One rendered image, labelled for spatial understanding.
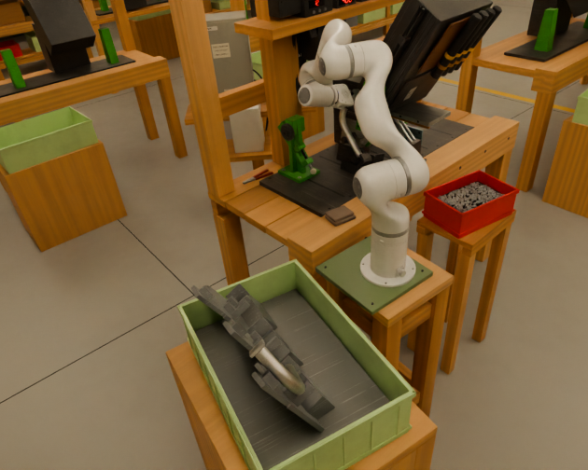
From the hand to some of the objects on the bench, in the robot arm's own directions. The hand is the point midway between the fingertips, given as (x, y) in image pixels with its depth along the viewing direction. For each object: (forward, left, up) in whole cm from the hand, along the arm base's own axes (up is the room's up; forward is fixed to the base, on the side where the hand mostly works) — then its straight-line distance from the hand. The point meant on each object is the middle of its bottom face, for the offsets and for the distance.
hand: (354, 97), depth 208 cm
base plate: (0, -12, -33) cm, 35 cm away
